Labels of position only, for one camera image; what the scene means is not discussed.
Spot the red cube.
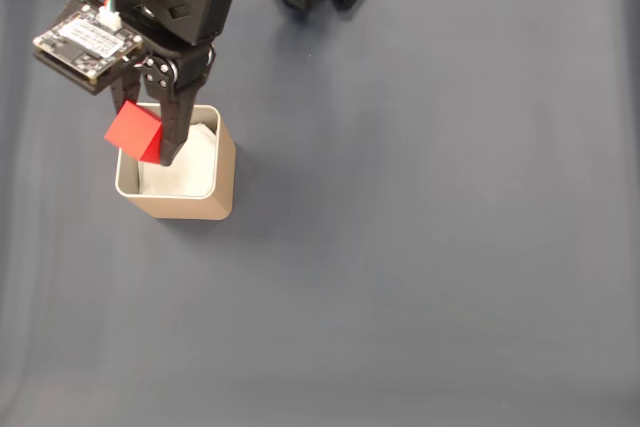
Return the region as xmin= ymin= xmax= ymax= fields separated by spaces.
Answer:
xmin=103 ymin=100 xmax=164 ymax=165

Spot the tan metal box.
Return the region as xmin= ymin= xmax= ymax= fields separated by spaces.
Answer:
xmin=114 ymin=103 xmax=237 ymax=222

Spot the white tissue paper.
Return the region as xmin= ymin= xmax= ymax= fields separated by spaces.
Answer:
xmin=137 ymin=121 xmax=218 ymax=197

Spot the dark blue table mat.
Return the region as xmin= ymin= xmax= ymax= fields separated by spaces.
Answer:
xmin=0 ymin=0 xmax=640 ymax=427

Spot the camera circuit board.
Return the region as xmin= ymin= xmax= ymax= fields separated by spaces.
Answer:
xmin=32 ymin=0 xmax=147 ymax=97

